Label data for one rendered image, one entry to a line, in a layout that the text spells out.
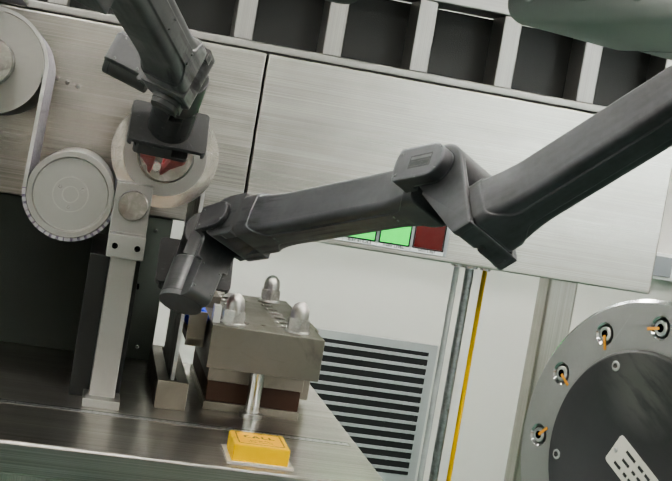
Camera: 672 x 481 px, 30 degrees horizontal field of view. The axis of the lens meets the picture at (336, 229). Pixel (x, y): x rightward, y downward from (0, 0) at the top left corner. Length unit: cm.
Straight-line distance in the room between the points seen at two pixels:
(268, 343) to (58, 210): 34
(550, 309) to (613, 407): 165
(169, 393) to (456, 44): 85
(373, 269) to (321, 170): 244
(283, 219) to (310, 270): 303
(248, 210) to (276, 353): 31
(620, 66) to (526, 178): 116
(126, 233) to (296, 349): 29
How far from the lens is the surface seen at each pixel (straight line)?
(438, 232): 216
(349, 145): 212
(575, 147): 118
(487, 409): 474
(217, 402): 183
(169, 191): 175
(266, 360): 176
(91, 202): 176
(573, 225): 224
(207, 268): 158
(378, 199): 135
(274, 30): 219
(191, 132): 165
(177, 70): 142
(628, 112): 117
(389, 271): 456
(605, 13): 66
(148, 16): 127
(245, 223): 151
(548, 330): 242
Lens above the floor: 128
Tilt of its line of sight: 3 degrees down
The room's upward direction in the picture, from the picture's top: 10 degrees clockwise
